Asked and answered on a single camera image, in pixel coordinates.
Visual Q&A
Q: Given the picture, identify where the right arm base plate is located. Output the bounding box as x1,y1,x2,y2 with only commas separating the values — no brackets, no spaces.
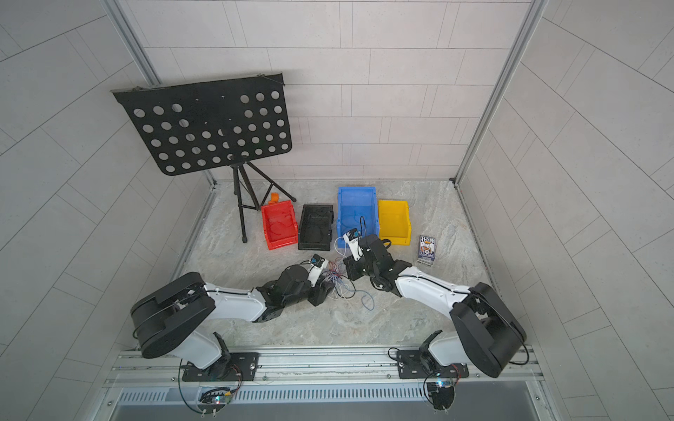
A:
387,347,470,380

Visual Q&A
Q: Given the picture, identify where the right controller board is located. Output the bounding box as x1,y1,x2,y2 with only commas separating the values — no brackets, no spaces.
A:
426,382,456,410

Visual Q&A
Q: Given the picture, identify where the blue card box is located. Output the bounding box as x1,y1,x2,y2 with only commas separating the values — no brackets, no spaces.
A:
418,235,436,264

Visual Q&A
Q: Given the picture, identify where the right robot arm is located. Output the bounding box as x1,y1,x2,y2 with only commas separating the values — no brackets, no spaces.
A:
342,229,527,378

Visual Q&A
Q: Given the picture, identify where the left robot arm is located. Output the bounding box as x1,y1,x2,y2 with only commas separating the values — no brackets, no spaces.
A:
130,265,335,369

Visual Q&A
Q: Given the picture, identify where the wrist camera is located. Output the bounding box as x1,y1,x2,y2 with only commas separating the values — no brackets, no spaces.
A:
342,228,363,261
307,254,329,287

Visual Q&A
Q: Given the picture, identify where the white red card box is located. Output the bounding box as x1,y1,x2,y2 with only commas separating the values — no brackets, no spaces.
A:
416,259,434,267

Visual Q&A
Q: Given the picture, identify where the blue plastic bin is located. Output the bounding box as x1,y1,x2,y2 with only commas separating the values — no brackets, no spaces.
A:
336,187,379,249

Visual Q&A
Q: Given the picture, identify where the left controller board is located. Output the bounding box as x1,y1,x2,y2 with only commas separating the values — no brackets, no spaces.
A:
198,387,234,417

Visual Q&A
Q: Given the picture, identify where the coloured cable bundle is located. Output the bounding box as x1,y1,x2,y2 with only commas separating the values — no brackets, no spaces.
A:
323,260,376,312

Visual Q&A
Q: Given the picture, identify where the black plastic bin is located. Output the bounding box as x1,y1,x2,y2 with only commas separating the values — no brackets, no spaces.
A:
298,203,333,252

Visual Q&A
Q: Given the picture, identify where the aluminium rail frame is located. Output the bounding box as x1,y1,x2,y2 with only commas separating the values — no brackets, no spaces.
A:
91,346,560,420

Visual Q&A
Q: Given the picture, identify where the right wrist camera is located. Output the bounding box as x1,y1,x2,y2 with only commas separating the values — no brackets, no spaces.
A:
342,228,363,261

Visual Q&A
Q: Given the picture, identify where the controller board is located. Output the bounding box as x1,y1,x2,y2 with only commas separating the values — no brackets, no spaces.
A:
198,387,234,417
426,382,456,410

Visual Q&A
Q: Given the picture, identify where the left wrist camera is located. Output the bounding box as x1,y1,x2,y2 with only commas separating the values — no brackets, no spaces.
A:
307,254,329,287

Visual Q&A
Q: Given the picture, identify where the red plastic bin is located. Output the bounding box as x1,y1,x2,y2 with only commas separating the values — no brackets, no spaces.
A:
262,200,298,250

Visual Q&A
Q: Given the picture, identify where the black perforated music stand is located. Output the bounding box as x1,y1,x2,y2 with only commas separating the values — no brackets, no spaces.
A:
112,74,292,212

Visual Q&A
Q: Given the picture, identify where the yellow plastic bin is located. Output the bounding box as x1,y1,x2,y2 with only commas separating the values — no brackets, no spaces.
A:
378,200,412,246

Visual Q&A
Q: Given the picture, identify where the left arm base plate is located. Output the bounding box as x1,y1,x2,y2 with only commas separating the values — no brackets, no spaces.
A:
181,353,261,382

